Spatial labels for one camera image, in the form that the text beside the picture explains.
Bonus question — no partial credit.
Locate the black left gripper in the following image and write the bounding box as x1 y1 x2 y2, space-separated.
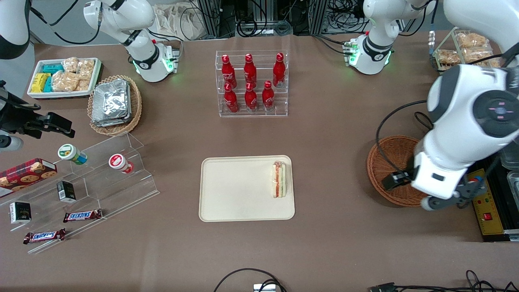
381 169 417 191

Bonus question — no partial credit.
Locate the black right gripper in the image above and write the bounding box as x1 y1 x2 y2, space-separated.
0 93 76 139

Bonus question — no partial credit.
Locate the triangular sandwich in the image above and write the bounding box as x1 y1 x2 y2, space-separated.
272 161 287 199

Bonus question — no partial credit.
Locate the round brown wicker basket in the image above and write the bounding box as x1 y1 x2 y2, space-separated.
367 135 428 208

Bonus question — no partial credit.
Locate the white rectangular snack tray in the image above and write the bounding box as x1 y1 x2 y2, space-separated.
27 57 102 100

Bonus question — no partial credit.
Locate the oval light wicker basket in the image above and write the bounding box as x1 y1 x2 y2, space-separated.
87 75 143 136

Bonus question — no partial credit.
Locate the cream rectangular tray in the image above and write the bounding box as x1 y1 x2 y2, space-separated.
199 155 296 222

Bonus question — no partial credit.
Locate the green lid cup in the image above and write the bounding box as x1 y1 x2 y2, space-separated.
58 144 88 165

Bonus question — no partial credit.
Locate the yellow snack pack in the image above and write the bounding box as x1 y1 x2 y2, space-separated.
31 73 50 93

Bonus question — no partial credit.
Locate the silver foil pack stack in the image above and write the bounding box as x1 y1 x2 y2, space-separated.
92 79 133 128

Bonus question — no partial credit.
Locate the red cookie box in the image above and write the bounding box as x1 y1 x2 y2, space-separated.
0 158 58 199

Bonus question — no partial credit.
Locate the small black carton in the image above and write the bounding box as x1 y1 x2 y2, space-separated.
56 180 77 204
9 201 32 225

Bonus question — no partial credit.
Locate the red lid cup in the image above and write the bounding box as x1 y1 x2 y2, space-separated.
108 153 135 174

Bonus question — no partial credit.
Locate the clear acrylic stepped shelf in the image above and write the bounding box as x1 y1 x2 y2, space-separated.
0 132 160 255

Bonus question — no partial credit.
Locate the brown snickers bar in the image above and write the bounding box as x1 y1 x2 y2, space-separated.
63 208 103 223
23 228 66 245

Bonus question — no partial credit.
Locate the black control box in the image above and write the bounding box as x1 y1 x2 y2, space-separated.
465 156 519 243

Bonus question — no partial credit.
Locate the clear plastic container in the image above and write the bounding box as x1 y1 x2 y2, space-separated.
499 142 519 170
506 171 519 200

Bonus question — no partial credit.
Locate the bagged bread pack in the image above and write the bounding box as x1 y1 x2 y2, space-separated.
462 47 502 68
456 33 489 49
438 49 461 65

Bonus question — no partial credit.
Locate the clear acrylic bottle rack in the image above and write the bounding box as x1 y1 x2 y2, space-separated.
215 50 289 118

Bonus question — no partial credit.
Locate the red cola bottle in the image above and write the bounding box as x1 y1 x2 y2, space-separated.
272 52 286 88
262 80 275 112
244 82 258 112
221 54 237 89
244 53 257 88
224 83 239 114

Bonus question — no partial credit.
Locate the white cloth bag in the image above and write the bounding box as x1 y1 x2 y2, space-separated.
153 3 204 41

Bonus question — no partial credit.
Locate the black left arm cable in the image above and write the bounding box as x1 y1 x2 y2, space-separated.
375 99 430 176

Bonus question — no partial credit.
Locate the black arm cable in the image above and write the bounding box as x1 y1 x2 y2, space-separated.
29 0 103 46
375 99 430 176

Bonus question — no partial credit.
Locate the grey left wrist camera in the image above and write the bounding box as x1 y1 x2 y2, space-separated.
420 176 487 212

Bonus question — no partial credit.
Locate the black table cable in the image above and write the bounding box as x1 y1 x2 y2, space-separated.
414 111 434 131

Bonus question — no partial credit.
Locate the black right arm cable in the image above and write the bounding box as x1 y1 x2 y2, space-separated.
29 0 103 46

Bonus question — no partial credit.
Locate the black cable bundle with plug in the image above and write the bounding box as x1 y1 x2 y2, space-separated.
368 269 519 292

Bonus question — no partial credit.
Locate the white wire rack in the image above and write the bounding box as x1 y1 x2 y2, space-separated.
432 28 507 74

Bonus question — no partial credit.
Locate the black looped cable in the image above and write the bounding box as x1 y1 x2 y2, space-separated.
213 268 287 292

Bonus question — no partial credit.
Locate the aluminium equipment frame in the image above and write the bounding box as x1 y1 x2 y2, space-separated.
196 0 330 38

